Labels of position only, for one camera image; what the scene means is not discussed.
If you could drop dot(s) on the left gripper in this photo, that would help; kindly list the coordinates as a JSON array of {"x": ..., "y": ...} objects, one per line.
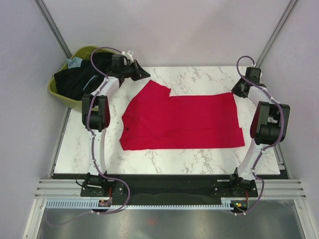
[{"x": 140, "y": 72}]

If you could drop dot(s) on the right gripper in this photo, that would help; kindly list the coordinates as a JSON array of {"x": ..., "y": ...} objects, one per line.
[{"x": 235, "y": 89}]

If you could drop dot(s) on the red t shirt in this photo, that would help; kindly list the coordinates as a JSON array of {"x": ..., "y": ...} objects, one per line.
[{"x": 156, "y": 120}]

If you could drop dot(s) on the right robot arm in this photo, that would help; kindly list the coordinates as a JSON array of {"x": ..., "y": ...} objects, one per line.
[{"x": 268, "y": 127}]

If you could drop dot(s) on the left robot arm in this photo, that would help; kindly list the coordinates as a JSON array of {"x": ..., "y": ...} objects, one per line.
[{"x": 95, "y": 106}]

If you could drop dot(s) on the light blue t shirt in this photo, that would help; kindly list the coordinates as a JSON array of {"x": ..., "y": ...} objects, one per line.
[{"x": 74, "y": 62}]

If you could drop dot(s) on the black t shirt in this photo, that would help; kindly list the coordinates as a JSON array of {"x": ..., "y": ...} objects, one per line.
[{"x": 76, "y": 82}]

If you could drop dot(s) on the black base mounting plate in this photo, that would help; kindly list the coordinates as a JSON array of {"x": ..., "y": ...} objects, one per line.
[{"x": 127, "y": 186}]

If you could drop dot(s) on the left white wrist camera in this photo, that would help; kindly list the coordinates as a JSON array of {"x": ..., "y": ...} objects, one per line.
[{"x": 130, "y": 53}]

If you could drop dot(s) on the right aluminium frame post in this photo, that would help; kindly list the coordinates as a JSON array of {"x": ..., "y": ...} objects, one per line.
[{"x": 277, "y": 30}]

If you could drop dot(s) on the aluminium frame post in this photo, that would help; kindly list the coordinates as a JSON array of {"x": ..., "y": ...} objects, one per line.
[
  {"x": 277, "y": 30},
  {"x": 44, "y": 10}
]

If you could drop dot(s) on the left aluminium frame post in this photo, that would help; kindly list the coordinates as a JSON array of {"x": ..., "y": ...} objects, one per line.
[{"x": 44, "y": 10}]

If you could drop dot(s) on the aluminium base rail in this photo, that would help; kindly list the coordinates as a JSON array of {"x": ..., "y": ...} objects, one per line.
[{"x": 281, "y": 189}]

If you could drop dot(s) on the white slotted cable duct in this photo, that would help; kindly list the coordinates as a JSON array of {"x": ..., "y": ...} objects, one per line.
[{"x": 143, "y": 202}]

